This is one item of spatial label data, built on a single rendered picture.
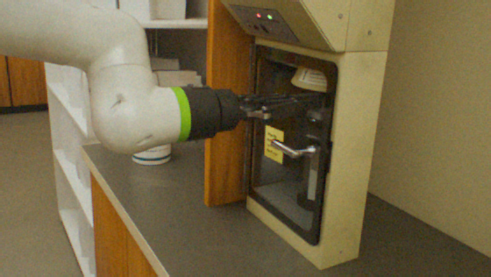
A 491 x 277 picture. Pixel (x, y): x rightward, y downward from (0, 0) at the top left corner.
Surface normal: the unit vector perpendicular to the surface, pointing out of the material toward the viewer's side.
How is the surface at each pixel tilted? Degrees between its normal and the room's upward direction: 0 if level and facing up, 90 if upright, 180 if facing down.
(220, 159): 90
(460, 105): 90
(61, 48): 117
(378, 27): 90
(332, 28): 90
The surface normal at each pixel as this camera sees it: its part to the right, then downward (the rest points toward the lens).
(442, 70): -0.86, 0.12
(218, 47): 0.51, 0.29
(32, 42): 0.59, 0.68
